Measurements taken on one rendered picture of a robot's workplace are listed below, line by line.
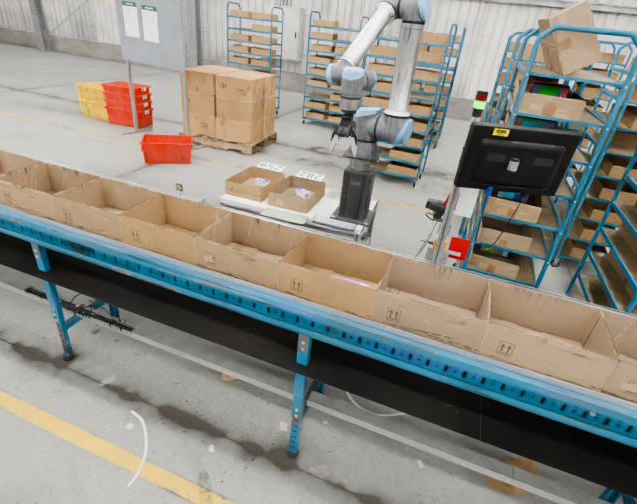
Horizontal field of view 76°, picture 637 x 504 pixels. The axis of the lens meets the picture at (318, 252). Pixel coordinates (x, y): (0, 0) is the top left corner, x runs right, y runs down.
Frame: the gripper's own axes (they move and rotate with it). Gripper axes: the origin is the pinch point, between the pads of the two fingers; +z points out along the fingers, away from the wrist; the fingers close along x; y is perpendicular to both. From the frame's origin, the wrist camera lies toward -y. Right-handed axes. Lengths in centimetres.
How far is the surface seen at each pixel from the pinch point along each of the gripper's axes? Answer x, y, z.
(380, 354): -36, -68, 52
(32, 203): 140, -44, 36
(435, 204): -48, 27, 26
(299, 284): 0, -58, 37
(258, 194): 64, 55, 53
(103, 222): 96, -49, 35
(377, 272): -28, -32, 40
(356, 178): 0, 56, 30
